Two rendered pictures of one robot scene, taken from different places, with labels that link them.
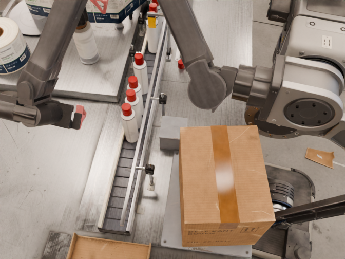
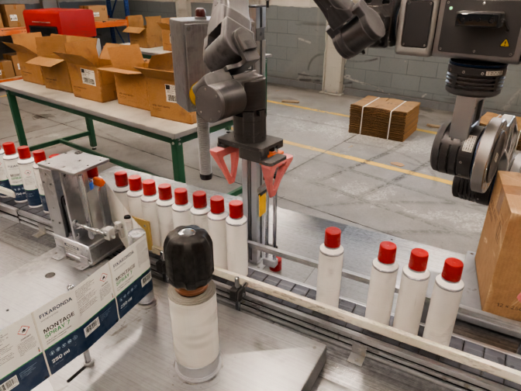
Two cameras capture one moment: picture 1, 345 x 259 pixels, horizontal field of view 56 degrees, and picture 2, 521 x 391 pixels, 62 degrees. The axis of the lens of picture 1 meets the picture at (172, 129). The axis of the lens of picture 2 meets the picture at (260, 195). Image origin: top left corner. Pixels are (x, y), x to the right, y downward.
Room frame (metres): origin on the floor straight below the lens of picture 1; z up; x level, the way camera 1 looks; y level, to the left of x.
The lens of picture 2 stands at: (0.73, 0.90, 1.55)
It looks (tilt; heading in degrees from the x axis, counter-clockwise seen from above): 26 degrees down; 291
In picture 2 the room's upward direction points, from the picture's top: straight up
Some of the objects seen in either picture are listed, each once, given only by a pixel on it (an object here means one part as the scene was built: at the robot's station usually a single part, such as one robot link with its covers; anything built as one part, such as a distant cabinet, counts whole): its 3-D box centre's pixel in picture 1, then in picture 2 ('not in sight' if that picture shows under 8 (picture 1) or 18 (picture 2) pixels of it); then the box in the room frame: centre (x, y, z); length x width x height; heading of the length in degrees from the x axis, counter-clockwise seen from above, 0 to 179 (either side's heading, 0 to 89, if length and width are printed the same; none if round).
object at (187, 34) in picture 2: not in sight; (215, 63); (1.20, -0.01, 1.38); 0.17 x 0.10 x 0.19; 47
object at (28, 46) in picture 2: not in sight; (41, 57); (3.84, -1.95, 0.97); 0.45 x 0.40 x 0.37; 75
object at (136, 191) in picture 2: not in sight; (139, 211); (1.43, 0.05, 0.98); 0.05 x 0.05 x 0.20
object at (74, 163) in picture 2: not in sight; (74, 161); (1.54, 0.13, 1.14); 0.14 x 0.11 x 0.01; 172
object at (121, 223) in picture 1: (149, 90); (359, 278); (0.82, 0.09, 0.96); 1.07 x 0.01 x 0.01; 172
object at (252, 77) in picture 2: not in sight; (246, 93); (1.02, 0.24, 1.38); 0.07 x 0.06 x 0.07; 74
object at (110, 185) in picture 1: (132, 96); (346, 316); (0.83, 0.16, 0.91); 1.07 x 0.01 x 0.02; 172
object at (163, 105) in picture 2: not in sight; (184, 85); (2.17, -1.46, 0.97); 0.51 x 0.39 x 0.37; 79
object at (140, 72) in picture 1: (140, 74); (329, 271); (0.88, 0.12, 0.98); 0.05 x 0.05 x 0.20
